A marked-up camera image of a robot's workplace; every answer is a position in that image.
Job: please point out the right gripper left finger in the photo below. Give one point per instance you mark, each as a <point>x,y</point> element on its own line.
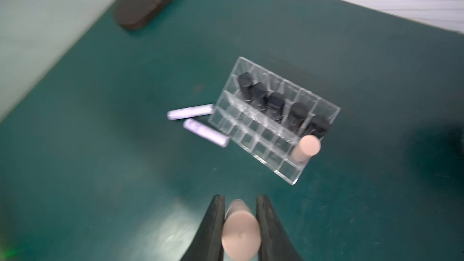
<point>207,242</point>

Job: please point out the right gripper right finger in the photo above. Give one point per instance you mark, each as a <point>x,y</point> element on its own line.
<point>275,244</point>

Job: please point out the pink lip gloss tube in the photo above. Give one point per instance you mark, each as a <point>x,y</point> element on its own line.
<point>241,235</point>
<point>306,148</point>

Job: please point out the purple lip balm tube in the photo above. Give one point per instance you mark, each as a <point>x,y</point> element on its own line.
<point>190,112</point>
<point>206,132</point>

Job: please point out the clear acrylic lipstick organizer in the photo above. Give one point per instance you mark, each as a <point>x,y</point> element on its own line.
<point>267,115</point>

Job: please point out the black lipstick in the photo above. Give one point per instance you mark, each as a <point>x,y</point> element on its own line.
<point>319,126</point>
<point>297,115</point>
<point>259,93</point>
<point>245,82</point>
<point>276,104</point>

